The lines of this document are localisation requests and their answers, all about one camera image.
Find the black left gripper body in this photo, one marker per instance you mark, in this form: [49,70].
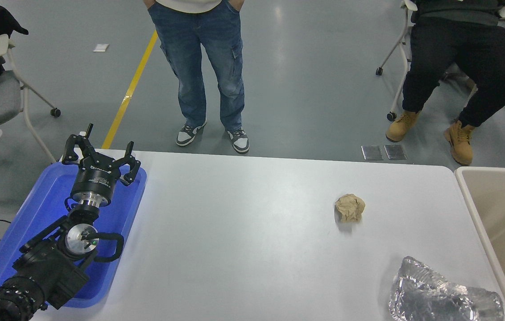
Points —
[94,180]

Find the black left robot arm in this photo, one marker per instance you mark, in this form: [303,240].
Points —
[51,267]

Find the blue plastic tray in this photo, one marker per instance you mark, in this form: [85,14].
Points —
[38,209]

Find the person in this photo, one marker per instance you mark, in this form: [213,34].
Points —
[457,53]
[203,62]

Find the crumpled tan paper ball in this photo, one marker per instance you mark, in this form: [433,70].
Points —
[350,208]

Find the silver floor plate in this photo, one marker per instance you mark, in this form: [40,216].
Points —
[395,152]
[372,152]

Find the white wheeled chair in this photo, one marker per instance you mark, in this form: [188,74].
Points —
[402,40]

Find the crumpled silver foil tray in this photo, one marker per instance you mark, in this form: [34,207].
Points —
[440,294]

